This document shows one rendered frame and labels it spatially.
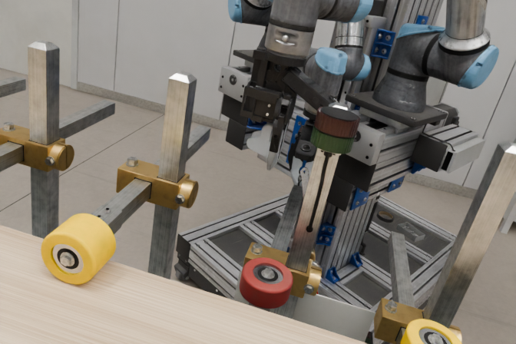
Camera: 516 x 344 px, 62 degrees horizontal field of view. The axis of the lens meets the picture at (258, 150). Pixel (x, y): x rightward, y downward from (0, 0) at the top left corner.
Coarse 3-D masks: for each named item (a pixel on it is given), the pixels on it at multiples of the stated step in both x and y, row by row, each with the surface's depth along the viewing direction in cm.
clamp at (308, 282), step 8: (264, 248) 78; (272, 248) 78; (248, 256) 75; (256, 256) 75; (264, 256) 76; (272, 256) 76; (280, 256) 77; (288, 256) 77; (296, 272) 74; (304, 272) 74; (312, 272) 75; (320, 272) 75; (296, 280) 74; (304, 280) 74; (312, 280) 74; (296, 288) 75; (304, 288) 74; (312, 288) 74
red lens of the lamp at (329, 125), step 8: (320, 112) 59; (320, 120) 59; (328, 120) 58; (336, 120) 57; (320, 128) 59; (328, 128) 58; (336, 128) 58; (344, 128) 58; (352, 128) 58; (344, 136) 58; (352, 136) 59
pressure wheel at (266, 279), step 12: (252, 264) 67; (264, 264) 68; (276, 264) 69; (252, 276) 65; (264, 276) 65; (276, 276) 66; (288, 276) 66; (240, 288) 66; (252, 288) 63; (264, 288) 63; (276, 288) 63; (288, 288) 64; (252, 300) 64; (264, 300) 63; (276, 300) 64
